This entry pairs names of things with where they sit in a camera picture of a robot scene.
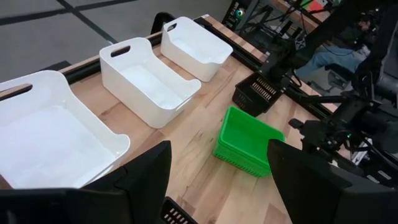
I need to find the green slotted plastic basket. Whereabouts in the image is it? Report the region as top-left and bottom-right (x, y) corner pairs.
(212, 139), (272, 179)
(219, 105), (286, 167)

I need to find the black slotted plastic basket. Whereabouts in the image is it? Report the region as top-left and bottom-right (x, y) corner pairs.
(159, 196), (200, 224)
(231, 72), (285, 118)

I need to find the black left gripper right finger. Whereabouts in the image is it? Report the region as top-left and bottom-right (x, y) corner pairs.
(266, 139), (398, 224)

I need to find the person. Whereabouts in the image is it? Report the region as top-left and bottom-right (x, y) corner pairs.
(294, 12), (383, 78)

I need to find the wooden desk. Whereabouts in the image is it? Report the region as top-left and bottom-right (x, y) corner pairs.
(270, 0), (330, 34)

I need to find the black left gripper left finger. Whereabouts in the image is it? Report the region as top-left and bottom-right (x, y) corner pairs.
(0, 139), (173, 224)

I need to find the white plastic storage bin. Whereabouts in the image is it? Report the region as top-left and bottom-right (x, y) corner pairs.
(99, 37), (202, 129)
(160, 16), (234, 83)
(0, 70), (131, 190)

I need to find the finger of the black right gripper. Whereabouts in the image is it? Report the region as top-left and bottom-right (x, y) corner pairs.
(288, 118), (305, 129)

